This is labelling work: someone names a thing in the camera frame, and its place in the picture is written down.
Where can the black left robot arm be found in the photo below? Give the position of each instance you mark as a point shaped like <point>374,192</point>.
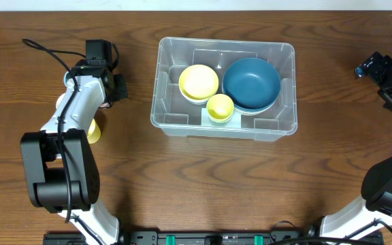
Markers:
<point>60,169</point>

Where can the yellow small bowl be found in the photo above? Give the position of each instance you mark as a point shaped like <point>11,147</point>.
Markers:
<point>198,82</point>

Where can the pink plastic cup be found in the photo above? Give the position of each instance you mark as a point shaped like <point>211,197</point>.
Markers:
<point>105,105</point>

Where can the clear plastic storage container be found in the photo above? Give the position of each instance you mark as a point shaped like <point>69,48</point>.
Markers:
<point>172,113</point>

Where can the green plastic cup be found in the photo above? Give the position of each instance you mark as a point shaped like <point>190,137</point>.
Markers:
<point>219,122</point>

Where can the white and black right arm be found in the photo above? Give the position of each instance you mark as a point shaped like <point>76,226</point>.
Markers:
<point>372,210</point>

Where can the light blue plastic cup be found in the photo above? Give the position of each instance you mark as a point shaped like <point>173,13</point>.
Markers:
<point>65,78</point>

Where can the white small bowl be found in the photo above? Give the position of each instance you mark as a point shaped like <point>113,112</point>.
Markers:
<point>193,101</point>

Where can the beige bowl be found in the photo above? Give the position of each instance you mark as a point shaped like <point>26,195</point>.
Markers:
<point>249,112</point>

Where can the white plastic cup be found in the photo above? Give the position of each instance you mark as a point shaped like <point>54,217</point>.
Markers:
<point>59,100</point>

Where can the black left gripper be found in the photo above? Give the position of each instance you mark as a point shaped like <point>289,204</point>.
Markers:
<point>120,88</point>

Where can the yellow plastic cup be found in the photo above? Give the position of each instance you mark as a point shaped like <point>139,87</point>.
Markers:
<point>94,133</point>
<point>220,108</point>

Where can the dark blue bowl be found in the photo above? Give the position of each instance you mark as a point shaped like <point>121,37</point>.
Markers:
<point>251,73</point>
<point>252,99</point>

